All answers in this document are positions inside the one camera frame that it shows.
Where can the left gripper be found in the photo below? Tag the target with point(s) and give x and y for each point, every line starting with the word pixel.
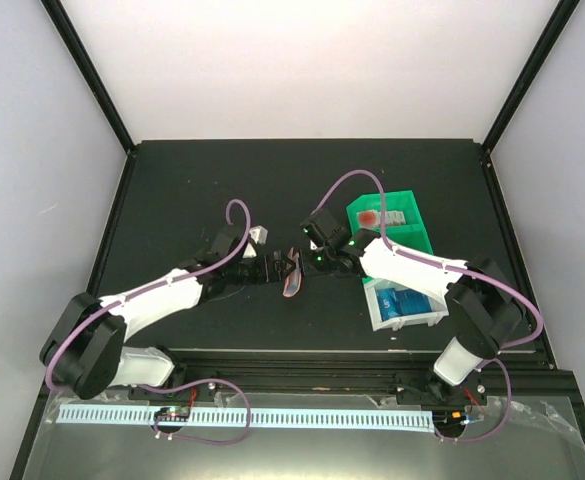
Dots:
pixel 266 276

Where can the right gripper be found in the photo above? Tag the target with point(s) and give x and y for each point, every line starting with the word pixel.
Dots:
pixel 310 269

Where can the pink card holder wallet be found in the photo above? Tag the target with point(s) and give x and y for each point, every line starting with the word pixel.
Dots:
pixel 293 281

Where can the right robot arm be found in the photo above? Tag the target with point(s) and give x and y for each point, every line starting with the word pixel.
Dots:
pixel 485 310

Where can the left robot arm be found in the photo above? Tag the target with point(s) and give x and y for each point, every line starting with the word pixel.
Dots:
pixel 88 351

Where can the red white cards stack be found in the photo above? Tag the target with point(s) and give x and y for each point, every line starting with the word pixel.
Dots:
pixel 371 219

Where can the blue cards stack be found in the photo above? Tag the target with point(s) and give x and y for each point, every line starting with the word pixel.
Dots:
pixel 395 303

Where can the white storage bin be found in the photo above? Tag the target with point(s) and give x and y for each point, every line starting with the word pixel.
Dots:
pixel 439 310

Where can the green storage bin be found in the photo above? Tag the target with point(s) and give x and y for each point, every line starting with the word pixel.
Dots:
pixel 413 235

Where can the small circuit board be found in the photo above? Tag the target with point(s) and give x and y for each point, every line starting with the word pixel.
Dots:
pixel 172 413

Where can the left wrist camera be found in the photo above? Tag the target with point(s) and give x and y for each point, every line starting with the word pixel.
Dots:
pixel 257 237

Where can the light blue slotted cable duct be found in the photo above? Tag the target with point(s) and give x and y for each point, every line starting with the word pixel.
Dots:
pixel 277 418

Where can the black aluminium rail frame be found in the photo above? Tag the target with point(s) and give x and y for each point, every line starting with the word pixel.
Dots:
pixel 411 383

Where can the left frame post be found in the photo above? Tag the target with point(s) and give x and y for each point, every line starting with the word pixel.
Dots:
pixel 64 26

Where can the frame post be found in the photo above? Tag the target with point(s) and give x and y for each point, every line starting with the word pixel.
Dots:
pixel 540 52
pixel 64 26

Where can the right frame post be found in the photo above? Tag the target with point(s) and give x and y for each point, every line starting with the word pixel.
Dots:
pixel 540 52

